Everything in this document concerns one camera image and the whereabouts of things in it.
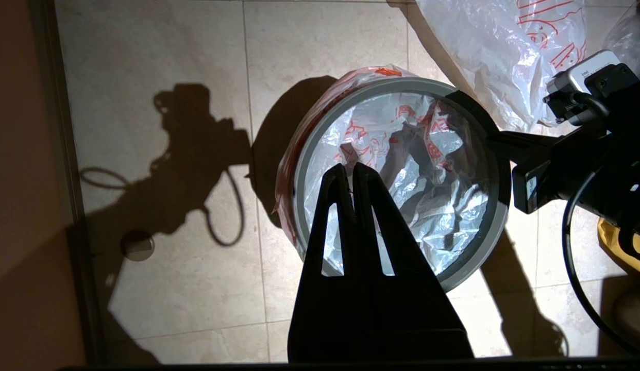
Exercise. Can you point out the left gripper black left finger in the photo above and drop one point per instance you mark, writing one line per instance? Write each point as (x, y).
(325, 309)

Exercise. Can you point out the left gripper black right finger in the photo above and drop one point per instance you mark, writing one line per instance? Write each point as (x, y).
(418, 319)

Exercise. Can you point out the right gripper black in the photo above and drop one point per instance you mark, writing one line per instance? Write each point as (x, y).
(583, 165)

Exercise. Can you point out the crumpled clear plastic bag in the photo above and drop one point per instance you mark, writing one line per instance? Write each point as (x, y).
(629, 36)

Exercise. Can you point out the yellow plastic bag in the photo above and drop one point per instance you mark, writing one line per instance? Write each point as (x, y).
(613, 242)

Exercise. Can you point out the round metal floor plate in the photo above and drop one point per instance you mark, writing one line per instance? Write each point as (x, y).
(138, 245)

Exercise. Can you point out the dark baseboard strip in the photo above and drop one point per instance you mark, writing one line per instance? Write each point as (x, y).
(62, 154)

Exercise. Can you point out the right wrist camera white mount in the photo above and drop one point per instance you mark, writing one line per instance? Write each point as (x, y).
(583, 87)

